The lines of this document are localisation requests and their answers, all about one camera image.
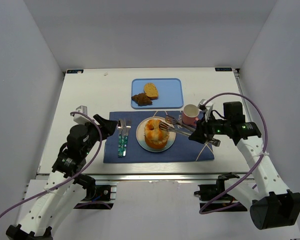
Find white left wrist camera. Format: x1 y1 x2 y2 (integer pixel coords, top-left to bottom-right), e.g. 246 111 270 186
70 105 89 125

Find fork with green handle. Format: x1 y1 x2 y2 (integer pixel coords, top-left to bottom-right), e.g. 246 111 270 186
122 118 132 157

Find knife with green handle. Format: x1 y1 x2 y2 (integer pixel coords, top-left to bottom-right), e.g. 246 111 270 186
120 118 127 158

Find spoon with green handle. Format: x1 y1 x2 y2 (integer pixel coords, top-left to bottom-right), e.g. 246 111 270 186
117 118 125 158

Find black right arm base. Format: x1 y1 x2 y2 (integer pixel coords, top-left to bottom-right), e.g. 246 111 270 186
193 184 248 212

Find cream and blue plate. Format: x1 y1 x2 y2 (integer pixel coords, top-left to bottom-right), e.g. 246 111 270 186
135 116 176 153

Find light blue plastic tray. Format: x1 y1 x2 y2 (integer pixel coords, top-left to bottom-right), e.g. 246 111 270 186
131 78 184 110

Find dark label sticker right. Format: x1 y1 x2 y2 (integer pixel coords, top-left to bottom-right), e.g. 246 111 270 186
214 67 233 72

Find aluminium table rail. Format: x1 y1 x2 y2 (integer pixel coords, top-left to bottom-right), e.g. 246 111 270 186
36 171 256 183

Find dark label sticker left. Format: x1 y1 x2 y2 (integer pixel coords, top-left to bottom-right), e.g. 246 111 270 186
66 69 84 74

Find dark label sticker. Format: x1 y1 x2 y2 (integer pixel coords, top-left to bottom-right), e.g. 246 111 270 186
66 69 84 74
214 67 233 72

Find metal serving tongs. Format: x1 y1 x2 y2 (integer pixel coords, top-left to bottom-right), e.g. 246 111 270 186
159 115 221 147

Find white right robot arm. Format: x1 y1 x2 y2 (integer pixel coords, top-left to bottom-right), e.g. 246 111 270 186
189 99 300 230

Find sugared orange muffin bread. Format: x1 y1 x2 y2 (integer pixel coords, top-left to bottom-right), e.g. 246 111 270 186
144 134 170 150

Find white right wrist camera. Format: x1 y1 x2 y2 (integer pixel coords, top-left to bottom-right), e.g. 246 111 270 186
197 99 214 122

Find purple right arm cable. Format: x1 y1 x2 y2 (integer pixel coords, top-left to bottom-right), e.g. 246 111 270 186
198 92 268 215

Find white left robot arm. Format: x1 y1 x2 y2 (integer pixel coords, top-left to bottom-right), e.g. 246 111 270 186
6 111 118 240

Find pink ceramic mug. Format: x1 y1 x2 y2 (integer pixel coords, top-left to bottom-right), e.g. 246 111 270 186
181 104 200 126

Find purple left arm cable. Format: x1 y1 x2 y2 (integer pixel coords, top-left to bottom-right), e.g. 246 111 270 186
0 111 103 231

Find brown chocolate croissant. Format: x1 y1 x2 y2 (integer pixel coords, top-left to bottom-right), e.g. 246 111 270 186
131 93 153 107

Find tan bread slice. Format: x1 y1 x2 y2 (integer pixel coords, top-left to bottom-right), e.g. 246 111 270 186
143 82 159 100

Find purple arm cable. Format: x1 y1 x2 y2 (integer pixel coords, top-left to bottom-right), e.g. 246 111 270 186
198 92 268 215
0 111 103 231

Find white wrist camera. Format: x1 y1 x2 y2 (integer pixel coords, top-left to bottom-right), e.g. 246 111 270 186
70 105 89 125
197 99 214 122

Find round orange striped bun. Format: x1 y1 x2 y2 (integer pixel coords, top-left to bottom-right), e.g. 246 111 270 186
144 119 170 141

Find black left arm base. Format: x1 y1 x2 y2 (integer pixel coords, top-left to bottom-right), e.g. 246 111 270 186
74 184 117 210

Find blue cloth placemat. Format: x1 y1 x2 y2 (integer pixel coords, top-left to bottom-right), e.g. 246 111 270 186
103 110 215 164

